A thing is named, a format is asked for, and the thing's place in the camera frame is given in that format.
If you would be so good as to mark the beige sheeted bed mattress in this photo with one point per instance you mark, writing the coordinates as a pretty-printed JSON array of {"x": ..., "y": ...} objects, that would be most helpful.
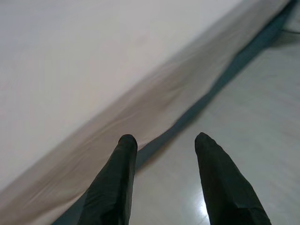
[{"x": 93, "y": 70}]

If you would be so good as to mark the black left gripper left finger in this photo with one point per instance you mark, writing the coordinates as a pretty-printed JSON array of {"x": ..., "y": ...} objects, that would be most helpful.
[{"x": 112, "y": 187}]

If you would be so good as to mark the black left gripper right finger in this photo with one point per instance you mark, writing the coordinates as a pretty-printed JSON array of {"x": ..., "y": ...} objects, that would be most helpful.
[{"x": 225, "y": 187}]

